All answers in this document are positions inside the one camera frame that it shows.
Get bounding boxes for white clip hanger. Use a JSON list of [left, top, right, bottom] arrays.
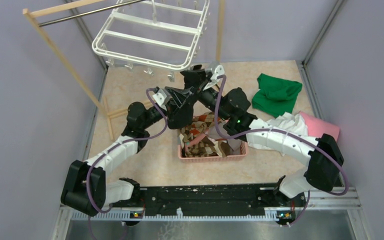
[[91, 0, 210, 82]]

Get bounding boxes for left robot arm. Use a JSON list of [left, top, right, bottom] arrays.
[[60, 87, 197, 217]]

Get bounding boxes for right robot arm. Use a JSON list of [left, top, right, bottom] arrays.
[[181, 65, 349, 206]]

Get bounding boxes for brown striped sock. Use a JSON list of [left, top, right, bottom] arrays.
[[184, 140, 228, 158]]

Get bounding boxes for grey cloth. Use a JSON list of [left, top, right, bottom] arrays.
[[207, 127, 243, 156]]

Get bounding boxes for green cloth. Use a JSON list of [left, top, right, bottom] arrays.
[[251, 73, 303, 118]]

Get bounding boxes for pink plastic basket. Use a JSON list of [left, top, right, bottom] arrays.
[[177, 114, 249, 164]]

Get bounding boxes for white cloth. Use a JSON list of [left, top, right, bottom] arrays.
[[247, 111, 309, 157]]

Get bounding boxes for pink cloth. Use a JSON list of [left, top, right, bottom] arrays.
[[299, 111, 340, 142]]

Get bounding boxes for metal rack rod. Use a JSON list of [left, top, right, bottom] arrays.
[[38, 0, 145, 27]]

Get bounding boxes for wooden drying rack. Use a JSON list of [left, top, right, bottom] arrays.
[[22, 0, 211, 140]]

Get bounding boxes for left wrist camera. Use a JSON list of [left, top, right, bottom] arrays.
[[152, 88, 172, 108]]

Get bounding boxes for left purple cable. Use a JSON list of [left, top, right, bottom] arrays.
[[85, 87, 170, 240]]

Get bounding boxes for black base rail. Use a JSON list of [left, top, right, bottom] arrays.
[[113, 183, 306, 217]]

